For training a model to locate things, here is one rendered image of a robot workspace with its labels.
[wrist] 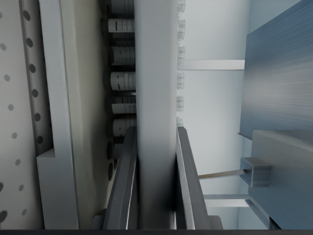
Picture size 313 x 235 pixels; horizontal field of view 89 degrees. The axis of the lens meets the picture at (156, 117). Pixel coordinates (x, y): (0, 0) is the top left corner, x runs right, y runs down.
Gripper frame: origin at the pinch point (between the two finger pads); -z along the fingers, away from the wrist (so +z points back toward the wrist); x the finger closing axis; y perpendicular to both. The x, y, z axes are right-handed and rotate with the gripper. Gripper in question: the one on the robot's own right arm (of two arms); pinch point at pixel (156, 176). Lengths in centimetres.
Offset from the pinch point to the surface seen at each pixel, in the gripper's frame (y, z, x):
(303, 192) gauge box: 7.9, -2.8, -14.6
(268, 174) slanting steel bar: 10.7, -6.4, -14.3
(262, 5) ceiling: 22, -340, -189
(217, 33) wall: 69, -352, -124
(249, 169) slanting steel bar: 10.7, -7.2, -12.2
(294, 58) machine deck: 6.3, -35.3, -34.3
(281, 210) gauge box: 12.4, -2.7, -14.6
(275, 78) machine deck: 13, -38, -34
